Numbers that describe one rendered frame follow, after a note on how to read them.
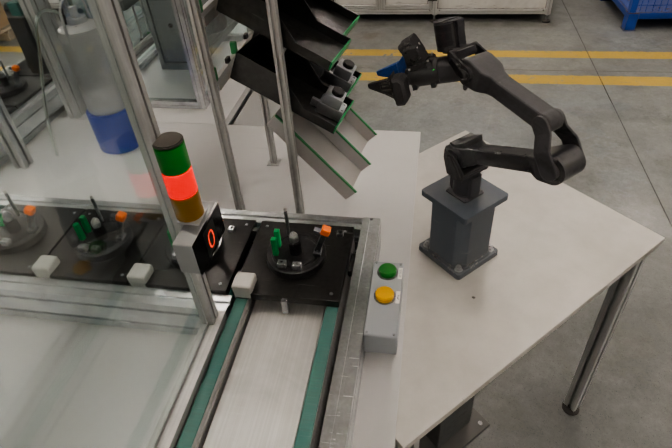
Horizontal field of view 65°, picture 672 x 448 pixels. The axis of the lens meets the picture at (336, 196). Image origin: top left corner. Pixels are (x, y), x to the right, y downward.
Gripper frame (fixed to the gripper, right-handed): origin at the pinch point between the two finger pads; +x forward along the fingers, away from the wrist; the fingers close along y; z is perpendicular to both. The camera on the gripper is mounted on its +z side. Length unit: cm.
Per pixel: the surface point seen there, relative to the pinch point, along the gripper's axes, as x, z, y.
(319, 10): 19.7, 13.2, -17.1
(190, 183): 19, 6, 49
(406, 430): -7, -50, 54
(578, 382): -34, -126, -17
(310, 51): 12.8, 11.0, 6.7
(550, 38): -11, -131, -359
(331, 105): 14.4, -4.0, 2.3
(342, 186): 16.7, -25.1, 5.7
